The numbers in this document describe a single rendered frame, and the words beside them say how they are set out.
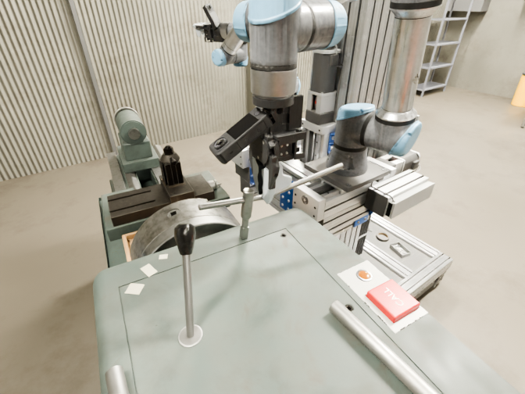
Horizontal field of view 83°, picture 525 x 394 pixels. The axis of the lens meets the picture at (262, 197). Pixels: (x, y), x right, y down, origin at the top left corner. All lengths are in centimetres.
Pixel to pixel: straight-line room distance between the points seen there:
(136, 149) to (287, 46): 146
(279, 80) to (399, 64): 49
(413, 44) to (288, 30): 48
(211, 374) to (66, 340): 185
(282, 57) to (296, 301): 39
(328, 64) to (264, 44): 77
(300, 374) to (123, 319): 28
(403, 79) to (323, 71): 40
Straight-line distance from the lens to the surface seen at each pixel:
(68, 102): 416
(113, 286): 61
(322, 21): 55
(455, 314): 240
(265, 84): 49
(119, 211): 134
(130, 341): 53
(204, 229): 73
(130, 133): 178
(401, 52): 91
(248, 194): 57
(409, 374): 48
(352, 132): 104
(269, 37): 48
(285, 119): 55
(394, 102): 96
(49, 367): 221
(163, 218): 78
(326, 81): 125
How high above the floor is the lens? 167
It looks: 33 degrees down
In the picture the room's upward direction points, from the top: straight up
